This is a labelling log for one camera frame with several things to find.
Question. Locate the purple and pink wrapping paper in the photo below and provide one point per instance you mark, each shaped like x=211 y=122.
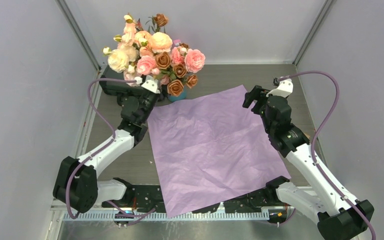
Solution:
x=210 y=149

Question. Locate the teal vase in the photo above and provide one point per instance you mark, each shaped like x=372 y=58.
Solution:
x=181 y=96

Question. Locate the pink flower bouquet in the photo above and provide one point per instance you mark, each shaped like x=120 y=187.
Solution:
x=147 y=65

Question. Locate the orange peach rose stem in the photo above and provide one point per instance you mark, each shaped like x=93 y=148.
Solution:
x=151 y=44

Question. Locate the black carrying case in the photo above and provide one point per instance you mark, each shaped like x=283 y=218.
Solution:
x=120 y=90

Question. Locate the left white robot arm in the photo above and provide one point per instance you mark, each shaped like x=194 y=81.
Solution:
x=77 y=183

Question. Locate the brown rose bunch stem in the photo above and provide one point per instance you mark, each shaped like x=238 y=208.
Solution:
x=173 y=78

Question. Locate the cream white rose stem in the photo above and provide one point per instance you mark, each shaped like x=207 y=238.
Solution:
x=122 y=59

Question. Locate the small peach rose stem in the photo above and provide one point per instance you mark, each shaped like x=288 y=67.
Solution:
x=129 y=32

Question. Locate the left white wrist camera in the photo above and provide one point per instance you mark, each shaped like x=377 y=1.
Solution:
x=148 y=83

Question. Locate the brown rose flower stem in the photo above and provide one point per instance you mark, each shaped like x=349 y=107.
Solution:
x=158 y=22

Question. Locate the large pink rose stem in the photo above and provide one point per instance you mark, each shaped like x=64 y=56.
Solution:
x=192 y=59

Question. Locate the pink metronome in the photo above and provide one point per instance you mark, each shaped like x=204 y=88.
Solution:
x=177 y=42

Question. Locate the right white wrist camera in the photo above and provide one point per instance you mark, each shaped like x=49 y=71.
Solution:
x=284 y=87

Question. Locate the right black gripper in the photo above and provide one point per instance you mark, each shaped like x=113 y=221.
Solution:
x=258 y=93

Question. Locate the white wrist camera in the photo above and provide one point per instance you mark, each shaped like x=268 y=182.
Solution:
x=284 y=87
x=148 y=83

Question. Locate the pale pink rose stem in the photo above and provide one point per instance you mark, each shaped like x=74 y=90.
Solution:
x=130 y=74

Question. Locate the peach artificial roses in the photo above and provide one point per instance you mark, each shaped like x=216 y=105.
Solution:
x=129 y=20

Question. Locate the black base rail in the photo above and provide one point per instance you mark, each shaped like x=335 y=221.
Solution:
x=144 y=198

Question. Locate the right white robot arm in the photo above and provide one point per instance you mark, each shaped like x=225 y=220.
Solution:
x=337 y=213

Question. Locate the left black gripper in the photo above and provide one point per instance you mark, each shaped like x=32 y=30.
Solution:
x=157 y=94

